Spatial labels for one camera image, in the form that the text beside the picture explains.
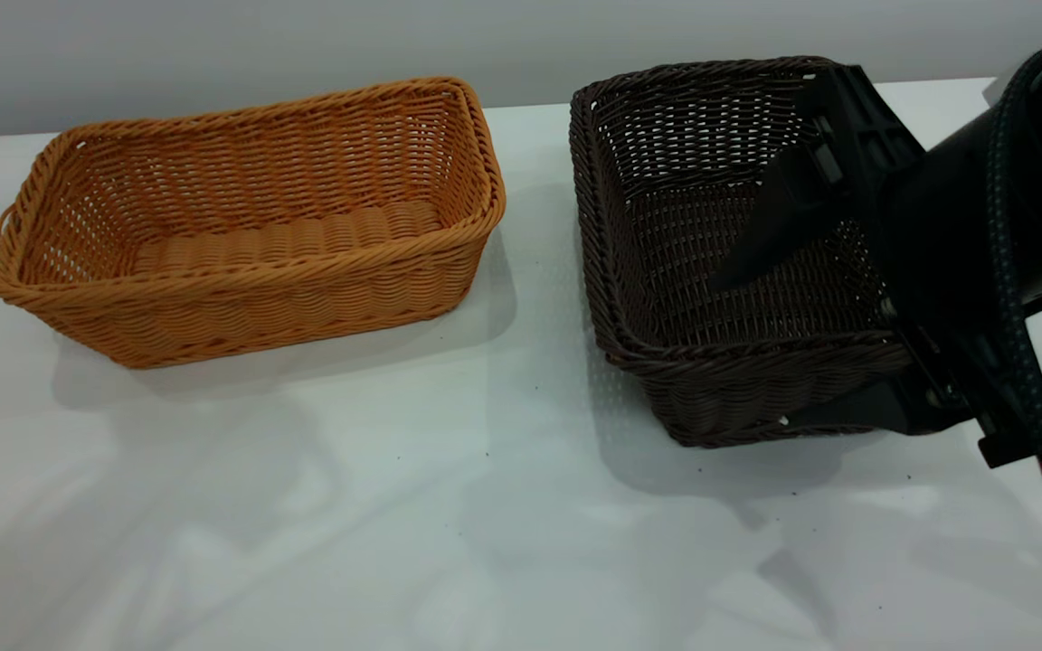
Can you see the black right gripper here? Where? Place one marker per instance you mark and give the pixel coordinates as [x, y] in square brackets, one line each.
[937, 235]

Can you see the dark brown wicker basket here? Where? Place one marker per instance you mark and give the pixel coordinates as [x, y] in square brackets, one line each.
[666, 271]

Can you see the orange-brown wicker basket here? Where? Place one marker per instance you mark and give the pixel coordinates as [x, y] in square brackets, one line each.
[241, 307]

